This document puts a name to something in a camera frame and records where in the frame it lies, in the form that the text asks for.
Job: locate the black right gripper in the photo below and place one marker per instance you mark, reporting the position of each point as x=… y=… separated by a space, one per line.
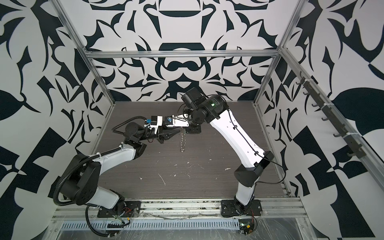
x=190 y=129

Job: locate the black wall hook rack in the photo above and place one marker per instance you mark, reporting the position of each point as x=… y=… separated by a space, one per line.
x=333 y=115

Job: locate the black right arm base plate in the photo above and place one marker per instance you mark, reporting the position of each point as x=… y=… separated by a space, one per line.
x=233 y=208

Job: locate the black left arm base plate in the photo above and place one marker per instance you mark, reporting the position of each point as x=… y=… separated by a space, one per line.
x=124 y=210

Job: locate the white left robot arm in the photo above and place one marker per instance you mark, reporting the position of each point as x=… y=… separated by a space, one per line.
x=79 y=184

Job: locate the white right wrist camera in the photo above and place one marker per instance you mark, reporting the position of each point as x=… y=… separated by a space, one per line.
x=176 y=121

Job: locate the steel ring plate with keyrings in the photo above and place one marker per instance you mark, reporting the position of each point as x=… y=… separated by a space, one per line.
x=182 y=140

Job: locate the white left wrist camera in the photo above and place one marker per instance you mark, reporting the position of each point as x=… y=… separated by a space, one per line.
x=154 y=123

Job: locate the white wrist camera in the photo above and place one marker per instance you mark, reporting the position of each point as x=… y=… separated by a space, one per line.
x=154 y=123
x=176 y=121

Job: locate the white slotted cable duct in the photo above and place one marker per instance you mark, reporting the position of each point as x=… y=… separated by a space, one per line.
x=187 y=224

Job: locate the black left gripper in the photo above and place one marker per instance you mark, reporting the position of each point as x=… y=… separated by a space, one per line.
x=162 y=134

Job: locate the aluminium back crossbar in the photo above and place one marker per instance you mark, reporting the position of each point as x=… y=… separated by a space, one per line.
x=180 y=54

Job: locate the aluminium corner post right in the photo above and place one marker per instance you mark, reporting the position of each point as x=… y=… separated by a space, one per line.
x=282 y=46

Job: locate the aluminium front rail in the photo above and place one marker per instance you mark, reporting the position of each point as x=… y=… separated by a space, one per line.
x=193 y=209

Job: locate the aluminium corner post left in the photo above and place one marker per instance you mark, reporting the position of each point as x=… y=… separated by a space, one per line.
x=75 y=37

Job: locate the small circuit board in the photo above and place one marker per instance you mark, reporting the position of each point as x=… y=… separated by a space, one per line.
x=247 y=226

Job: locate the aluminium corner post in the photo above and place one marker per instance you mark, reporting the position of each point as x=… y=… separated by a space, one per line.
x=282 y=46
x=75 y=37

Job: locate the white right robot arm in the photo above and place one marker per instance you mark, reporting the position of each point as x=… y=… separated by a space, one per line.
x=215 y=111

